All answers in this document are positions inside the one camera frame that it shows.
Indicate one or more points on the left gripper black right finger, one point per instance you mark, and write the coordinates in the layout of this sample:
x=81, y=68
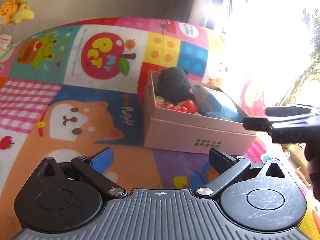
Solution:
x=231, y=170

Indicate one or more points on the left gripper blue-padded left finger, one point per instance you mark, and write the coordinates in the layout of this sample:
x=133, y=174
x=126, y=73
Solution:
x=91, y=169

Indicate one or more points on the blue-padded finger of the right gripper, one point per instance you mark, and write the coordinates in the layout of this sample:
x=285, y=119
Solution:
x=284, y=117

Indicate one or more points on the blue wet wipes pack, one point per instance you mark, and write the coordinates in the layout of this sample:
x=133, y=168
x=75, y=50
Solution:
x=215, y=104

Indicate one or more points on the red hooded doll figure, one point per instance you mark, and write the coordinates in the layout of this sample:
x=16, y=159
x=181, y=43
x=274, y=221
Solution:
x=187, y=106

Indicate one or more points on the black plush bear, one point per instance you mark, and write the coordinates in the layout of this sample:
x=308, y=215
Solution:
x=173, y=85

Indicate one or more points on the pink cardboard box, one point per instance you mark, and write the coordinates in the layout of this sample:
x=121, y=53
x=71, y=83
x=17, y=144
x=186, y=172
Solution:
x=165, y=129

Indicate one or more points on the colourful cartoon play mat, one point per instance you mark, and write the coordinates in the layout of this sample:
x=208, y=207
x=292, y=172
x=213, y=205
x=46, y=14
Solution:
x=75, y=89

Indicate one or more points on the white pink crumpled cloth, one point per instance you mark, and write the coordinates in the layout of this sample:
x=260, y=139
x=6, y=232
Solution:
x=5, y=43

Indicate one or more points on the yellow duck plush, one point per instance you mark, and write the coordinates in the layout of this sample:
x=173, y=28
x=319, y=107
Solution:
x=23, y=12

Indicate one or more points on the yellow tiger plush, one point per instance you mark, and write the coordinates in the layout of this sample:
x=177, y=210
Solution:
x=7, y=11

